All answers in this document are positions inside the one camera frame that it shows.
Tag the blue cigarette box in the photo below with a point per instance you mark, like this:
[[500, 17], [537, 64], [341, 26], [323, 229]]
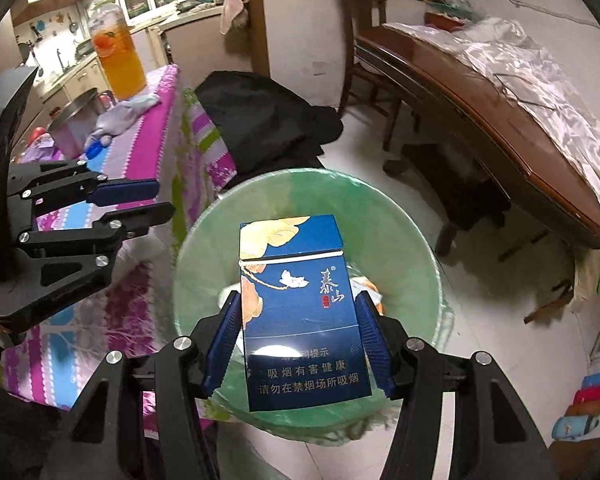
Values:
[[300, 310]]

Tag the dark wooden chair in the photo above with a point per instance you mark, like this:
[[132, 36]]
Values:
[[365, 10]]

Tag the green lined trash bin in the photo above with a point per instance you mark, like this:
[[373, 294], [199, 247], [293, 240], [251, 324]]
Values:
[[390, 220]]

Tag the red plastic jug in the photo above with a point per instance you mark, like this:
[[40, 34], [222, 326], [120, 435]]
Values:
[[592, 394]]

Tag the red plastic basin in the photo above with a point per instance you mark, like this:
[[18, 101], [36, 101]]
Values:
[[442, 19]]

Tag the pink hanging towel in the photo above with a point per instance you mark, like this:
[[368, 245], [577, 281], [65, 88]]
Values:
[[232, 10]]

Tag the brown wooden table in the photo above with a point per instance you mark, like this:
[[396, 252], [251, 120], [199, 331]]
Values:
[[480, 125]]

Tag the light blue plastic bottle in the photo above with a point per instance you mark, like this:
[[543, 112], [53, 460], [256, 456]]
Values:
[[575, 426]]

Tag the kitchen counter cabinets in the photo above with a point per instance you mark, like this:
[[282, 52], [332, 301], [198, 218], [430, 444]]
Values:
[[190, 40]]

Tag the dark low stool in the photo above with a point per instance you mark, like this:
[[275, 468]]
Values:
[[460, 195]]

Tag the red apple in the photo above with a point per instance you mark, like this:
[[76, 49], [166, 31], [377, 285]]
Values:
[[38, 135]]

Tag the steel pot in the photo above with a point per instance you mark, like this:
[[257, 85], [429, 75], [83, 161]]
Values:
[[72, 130]]

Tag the purple floral tablecloth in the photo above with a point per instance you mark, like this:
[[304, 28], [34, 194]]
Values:
[[145, 150]]

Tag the grey glove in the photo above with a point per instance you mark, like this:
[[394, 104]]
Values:
[[125, 112]]

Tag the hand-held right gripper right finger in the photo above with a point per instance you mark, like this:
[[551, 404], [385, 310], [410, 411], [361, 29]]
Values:
[[372, 345]]

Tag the wooden door frame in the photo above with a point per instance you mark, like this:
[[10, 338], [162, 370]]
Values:
[[257, 20]]

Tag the orange juice bottle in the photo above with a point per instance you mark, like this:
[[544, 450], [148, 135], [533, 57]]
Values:
[[122, 65]]

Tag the black jacket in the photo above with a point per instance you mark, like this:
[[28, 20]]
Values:
[[270, 120]]

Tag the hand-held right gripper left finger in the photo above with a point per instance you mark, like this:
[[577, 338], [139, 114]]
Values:
[[225, 345]]

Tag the orange white paper bag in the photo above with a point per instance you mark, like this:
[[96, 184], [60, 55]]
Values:
[[374, 296]]

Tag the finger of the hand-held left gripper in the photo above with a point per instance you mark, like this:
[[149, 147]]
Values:
[[130, 190], [145, 215]]

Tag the blue bottle cap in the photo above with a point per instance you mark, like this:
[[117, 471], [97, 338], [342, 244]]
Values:
[[94, 150]]

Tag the white satin cloth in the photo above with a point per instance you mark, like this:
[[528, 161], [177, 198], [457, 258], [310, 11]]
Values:
[[555, 90]]

